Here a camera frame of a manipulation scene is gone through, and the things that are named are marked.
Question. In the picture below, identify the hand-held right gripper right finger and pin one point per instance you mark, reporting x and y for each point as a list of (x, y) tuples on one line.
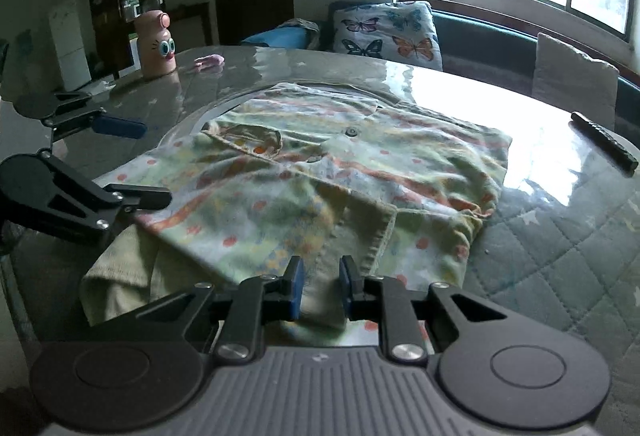
[(347, 286)]

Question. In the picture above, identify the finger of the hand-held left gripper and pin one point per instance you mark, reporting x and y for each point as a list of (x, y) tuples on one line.
[(120, 127), (145, 198)]

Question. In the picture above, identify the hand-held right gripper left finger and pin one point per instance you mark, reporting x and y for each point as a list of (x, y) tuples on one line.
[(298, 286)]

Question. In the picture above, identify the pastel printed shirt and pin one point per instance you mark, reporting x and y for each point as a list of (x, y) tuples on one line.
[(300, 166)]

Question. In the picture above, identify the white tissue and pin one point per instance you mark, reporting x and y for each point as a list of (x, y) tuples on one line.
[(102, 85)]

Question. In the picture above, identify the pink cartoon-eyed bottle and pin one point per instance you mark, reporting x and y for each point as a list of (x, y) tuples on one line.
[(155, 51)]

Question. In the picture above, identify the white fridge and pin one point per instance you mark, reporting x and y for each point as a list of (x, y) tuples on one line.
[(70, 46)]

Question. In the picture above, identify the small pink hair clip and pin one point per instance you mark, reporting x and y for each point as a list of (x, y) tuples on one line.
[(209, 61)]

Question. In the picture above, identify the blue cushion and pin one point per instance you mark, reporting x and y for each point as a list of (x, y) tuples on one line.
[(275, 38)]

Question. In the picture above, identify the grey folded cloth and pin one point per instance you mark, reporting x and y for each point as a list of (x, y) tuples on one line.
[(305, 26)]

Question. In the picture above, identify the butterfly print pillow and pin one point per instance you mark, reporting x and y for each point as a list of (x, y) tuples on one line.
[(385, 31)]

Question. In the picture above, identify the blue corner sofa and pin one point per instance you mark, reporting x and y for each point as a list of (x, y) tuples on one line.
[(475, 46)]

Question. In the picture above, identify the black remote control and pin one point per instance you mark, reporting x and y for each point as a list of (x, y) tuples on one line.
[(605, 141)]

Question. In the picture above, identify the plain white pillow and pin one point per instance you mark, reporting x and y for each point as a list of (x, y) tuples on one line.
[(570, 76)]

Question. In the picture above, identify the dark wooden frame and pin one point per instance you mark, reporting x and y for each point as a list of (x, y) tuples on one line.
[(205, 23)]

